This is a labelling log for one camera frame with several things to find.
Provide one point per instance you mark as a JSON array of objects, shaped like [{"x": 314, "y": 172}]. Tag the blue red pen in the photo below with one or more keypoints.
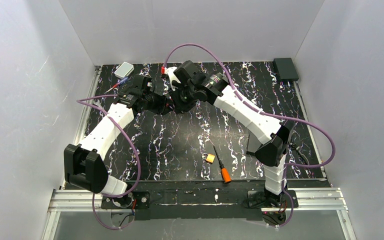
[{"x": 118, "y": 84}]

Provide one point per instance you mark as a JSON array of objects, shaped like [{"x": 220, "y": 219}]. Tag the dark grey flat plate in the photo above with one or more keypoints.
[{"x": 253, "y": 144}]

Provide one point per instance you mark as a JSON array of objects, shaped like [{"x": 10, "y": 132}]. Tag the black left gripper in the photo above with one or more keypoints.
[{"x": 165, "y": 106}]

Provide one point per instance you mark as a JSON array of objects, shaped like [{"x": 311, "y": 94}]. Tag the orange handled screwdriver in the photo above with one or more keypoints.
[{"x": 224, "y": 172}]

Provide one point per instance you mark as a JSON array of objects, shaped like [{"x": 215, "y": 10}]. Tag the aluminium frame rail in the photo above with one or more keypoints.
[{"x": 188, "y": 197}]

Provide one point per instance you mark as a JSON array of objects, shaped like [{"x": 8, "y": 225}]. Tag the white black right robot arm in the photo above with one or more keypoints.
[{"x": 268, "y": 139}]

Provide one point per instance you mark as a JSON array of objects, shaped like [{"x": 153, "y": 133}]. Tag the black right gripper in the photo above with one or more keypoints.
[{"x": 181, "y": 100}]

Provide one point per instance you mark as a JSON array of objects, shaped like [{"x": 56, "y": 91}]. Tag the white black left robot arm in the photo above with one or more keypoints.
[{"x": 84, "y": 162}]

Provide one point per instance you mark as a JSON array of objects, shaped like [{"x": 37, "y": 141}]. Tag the white rectangular box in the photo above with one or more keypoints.
[{"x": 124, "y": 70}]

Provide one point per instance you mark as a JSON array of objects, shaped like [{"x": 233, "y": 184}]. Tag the black box in corner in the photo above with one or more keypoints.
[{"x": 285, "y": 69}]

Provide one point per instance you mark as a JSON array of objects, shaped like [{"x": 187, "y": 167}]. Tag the small silver wrench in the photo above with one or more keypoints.
[{"x": 97, "y": 103}]

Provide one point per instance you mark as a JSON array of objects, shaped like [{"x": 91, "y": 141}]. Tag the brass padlock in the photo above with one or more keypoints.
[{"x": 209, "y": 158}]

